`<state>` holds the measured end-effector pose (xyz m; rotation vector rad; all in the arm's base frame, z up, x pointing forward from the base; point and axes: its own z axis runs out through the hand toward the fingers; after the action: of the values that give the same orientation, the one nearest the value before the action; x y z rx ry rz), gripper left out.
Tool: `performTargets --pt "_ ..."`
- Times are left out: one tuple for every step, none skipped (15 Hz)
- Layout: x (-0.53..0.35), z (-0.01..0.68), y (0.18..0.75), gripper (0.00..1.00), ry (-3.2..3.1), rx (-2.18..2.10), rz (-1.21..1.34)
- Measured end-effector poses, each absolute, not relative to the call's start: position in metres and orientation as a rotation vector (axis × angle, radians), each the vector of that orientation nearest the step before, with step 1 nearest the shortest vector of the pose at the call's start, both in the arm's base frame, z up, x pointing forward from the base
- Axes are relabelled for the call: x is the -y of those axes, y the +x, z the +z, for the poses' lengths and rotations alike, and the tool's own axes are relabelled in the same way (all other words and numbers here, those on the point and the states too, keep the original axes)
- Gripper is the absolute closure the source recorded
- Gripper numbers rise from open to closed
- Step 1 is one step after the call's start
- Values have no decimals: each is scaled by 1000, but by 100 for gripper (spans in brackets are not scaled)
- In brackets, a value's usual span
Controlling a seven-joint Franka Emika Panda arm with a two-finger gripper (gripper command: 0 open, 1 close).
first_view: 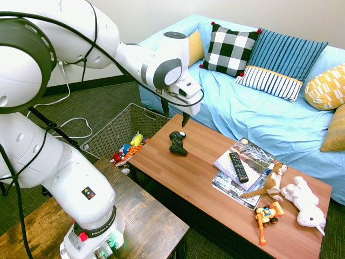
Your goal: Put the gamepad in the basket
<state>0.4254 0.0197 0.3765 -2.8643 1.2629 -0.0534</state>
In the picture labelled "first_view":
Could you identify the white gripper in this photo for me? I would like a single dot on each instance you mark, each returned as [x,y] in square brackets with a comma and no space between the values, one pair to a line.
[192,105]

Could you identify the black gamepad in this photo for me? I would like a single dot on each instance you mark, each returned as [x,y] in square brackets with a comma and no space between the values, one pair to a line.
[176,144]

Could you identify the dark woven wicker basket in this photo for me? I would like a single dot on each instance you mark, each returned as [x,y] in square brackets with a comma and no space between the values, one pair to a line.
[113,129]

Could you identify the yellow plush toy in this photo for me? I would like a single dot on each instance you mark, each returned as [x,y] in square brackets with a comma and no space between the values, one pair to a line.
[137,139]

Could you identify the orange striped plush toy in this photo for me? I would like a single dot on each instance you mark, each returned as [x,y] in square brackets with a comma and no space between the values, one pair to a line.
[132,152]

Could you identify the reddish wooden coffee table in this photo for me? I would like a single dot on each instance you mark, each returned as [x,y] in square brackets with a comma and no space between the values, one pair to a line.
[194,172]

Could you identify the blue red plush toy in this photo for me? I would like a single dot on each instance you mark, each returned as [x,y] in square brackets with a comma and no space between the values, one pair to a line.
[122,152]

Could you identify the plain yellow pillow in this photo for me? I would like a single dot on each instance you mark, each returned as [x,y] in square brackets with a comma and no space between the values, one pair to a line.
[196,47]

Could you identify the light blue sofa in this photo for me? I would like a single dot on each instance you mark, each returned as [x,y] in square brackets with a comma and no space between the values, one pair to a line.
[256,116]

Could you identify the black TV remote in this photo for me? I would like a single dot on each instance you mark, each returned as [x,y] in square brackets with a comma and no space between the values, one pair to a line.
[238,167]

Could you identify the black white checked pillow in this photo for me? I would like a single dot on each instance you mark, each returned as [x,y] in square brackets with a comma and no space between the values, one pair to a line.
[229,50]

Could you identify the magazine with landscape cover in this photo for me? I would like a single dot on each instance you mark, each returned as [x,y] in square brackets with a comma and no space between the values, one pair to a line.
[256,159]

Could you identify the business magazine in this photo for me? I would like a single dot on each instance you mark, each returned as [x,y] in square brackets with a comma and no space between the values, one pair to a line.
[231,190]

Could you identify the rustic dark wooden table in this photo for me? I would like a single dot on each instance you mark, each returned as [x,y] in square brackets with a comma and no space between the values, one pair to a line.
[145,215]

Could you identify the blue striped pillow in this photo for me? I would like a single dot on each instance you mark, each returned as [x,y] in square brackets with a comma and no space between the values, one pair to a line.
[280,62]

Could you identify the brown kangaroo plush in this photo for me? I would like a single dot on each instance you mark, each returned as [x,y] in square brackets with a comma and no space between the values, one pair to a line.
[273,179]

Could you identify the orange toy excavator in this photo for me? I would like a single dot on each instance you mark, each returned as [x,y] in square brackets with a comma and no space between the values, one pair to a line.
[266,213]

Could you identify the yellow white patterned pillow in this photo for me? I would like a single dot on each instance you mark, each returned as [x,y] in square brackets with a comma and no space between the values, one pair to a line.
[326,87]

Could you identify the white unicorn plush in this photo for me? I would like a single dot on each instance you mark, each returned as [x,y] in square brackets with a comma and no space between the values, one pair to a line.
[304,202]

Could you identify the mustard woven pillow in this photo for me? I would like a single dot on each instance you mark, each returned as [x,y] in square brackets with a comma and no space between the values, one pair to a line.
[337,132]

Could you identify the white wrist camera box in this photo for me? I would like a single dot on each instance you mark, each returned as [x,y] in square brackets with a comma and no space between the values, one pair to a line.
[187,87]

